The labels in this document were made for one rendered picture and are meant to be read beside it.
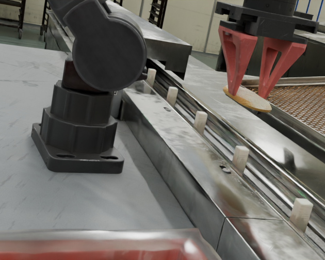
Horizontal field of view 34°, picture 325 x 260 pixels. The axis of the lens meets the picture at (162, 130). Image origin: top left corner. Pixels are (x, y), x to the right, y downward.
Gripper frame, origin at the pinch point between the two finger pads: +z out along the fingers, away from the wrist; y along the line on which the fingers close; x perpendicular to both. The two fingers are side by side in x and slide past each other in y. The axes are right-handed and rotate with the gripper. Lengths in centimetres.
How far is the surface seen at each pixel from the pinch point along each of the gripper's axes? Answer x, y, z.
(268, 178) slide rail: -6.2, 1.9, 8.5
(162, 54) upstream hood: 45.4, 3.0, 4.1
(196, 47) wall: 701, 260, 83
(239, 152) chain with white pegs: -2.8, -0.7, 6.9
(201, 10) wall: 701, 255, 28
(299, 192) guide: -11.1, 2.9, 7.9
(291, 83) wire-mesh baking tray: 24.2, 20.2, 2.6
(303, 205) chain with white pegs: -16.9, -0.5, 6.6
